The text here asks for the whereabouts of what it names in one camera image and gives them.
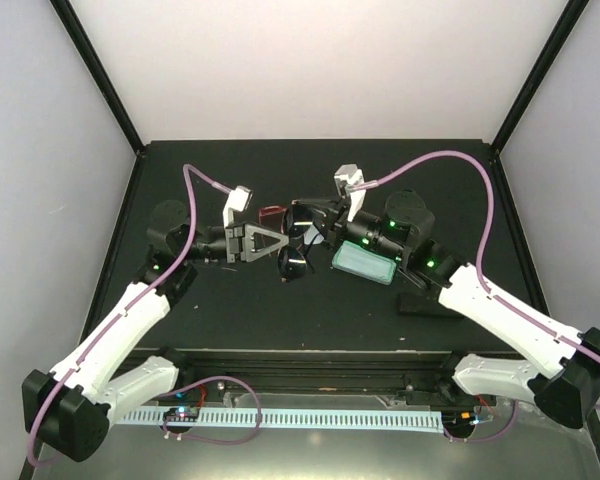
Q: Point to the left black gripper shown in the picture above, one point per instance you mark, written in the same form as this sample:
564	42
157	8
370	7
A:
240	243

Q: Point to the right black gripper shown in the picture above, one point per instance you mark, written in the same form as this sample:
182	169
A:
337	211

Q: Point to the black round sunglasses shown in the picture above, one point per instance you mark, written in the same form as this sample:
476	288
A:
293	260

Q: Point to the green lined glasses case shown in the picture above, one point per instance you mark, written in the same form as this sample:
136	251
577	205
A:
354	259

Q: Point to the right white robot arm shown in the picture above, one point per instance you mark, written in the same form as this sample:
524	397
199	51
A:
559	367

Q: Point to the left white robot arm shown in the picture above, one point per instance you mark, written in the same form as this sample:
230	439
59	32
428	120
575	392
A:
72	407

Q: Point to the light blue cloth upper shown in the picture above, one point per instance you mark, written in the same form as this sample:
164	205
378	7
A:
312	236

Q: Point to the black glasses case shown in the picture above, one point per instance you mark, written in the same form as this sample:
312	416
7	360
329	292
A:
419	306

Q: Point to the left circuit board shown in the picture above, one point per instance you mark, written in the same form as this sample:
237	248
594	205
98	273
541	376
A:
181	414

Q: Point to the circuit board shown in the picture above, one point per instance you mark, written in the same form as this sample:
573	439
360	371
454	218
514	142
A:
181	414
459	418

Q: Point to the right circuit board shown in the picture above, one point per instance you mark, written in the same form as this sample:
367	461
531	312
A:
459	418

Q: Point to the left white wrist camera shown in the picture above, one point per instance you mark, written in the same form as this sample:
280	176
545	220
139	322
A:
237	201

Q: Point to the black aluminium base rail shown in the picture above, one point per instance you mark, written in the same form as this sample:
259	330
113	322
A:
415	379

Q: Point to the white slotted cable duct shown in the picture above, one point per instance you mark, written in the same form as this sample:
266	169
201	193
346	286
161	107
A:
281	418

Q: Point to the left black frame post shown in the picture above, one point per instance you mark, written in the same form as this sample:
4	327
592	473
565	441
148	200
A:
86	50

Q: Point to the black frame post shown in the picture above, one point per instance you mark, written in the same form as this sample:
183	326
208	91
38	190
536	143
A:
551	49
86	50

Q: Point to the right black frame post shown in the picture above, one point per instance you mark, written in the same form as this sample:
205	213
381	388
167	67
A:
551	49

